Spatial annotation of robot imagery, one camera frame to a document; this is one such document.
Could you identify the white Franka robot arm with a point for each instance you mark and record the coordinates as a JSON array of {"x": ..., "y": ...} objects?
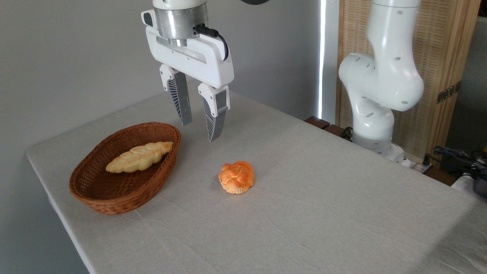
[{"x": 384, "y": 76}]

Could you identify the brown wicker basket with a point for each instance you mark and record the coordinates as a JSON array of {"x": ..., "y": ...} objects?
[{"x": 114, "y": 192}]

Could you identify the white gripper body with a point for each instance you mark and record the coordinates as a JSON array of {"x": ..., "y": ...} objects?
[{"x": 196, "y": 62}]

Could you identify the dark wooden base table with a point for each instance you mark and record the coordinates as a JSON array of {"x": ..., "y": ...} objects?
[{"x": 317, "y": 122}]

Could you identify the metal screen hinge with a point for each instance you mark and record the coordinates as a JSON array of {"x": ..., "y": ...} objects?
[{"x": 449, "y": 91}]

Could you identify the wooden folding screen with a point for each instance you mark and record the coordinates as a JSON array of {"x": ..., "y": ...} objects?
[{"x": 437, "y": 45}]

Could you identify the round orange bread roll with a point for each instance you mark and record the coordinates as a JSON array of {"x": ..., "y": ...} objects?
[{"x": 236, "y": 177}]

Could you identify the long braided bread loaf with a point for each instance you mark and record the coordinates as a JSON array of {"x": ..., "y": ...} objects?
[{"x": 137, "y": 158}]

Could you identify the grey tablecloth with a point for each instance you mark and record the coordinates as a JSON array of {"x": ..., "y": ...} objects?
[{"x": 304, "y": 213}]

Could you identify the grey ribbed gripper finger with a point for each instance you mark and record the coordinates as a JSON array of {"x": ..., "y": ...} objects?
[
  {"x": 215, "y": 111},
  {"x": 180, "y": 96}
]

